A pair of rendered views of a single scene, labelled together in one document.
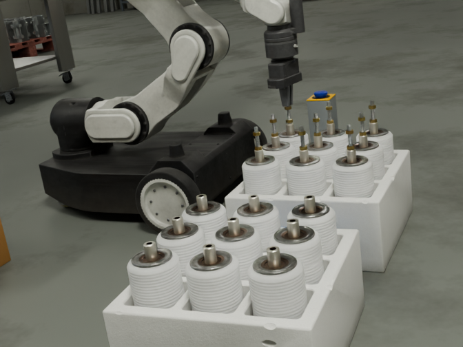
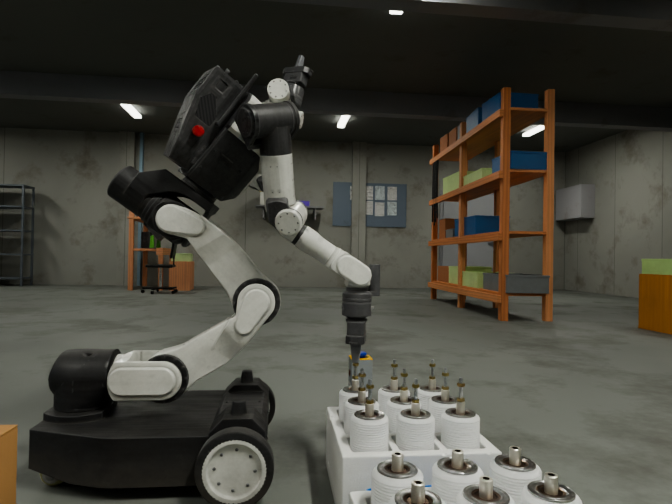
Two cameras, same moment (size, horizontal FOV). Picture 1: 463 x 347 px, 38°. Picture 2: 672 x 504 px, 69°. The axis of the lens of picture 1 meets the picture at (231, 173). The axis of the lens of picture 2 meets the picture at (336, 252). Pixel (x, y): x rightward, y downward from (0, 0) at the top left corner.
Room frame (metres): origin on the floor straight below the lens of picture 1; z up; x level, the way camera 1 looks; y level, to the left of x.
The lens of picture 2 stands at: (0.64, 0.67, 0.64)
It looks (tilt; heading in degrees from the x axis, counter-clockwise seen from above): 1 degrees up; 327
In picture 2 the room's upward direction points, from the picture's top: 1 degrees clockwise
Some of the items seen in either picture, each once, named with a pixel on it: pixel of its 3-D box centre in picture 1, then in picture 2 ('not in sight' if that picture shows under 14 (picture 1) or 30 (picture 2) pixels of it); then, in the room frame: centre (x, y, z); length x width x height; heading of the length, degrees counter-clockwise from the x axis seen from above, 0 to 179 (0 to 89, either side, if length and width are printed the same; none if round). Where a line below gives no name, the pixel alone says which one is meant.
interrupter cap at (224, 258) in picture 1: (211, 261); not in sight; (1.09, 0.06, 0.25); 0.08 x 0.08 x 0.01
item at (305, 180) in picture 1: (308, 195); (414, 450); (1.58, -0.18, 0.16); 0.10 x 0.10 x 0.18
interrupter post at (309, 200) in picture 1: (310, 204); (515, 456); (1.26, -0.15, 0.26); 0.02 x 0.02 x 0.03
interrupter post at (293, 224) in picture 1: (293, 228); (551, 484); (1.15, -0.10, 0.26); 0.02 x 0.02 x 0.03
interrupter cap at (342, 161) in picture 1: (351, 161); (460, 413); (1.53, -0.29, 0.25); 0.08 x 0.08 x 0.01
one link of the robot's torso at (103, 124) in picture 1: (126, 118); (152, 374); (2.21, 0.32, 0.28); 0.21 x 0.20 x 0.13; 64
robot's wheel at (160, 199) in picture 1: (169, 202); (235, 467); (1.85, 0.19, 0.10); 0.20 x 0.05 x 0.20; 64
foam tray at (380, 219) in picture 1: (324, 204); (402, 459); (1.69, -0.23, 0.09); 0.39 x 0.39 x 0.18; 64
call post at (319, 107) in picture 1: (325, 147); (359, 404); (1.98, -0.30, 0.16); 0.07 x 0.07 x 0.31; 64
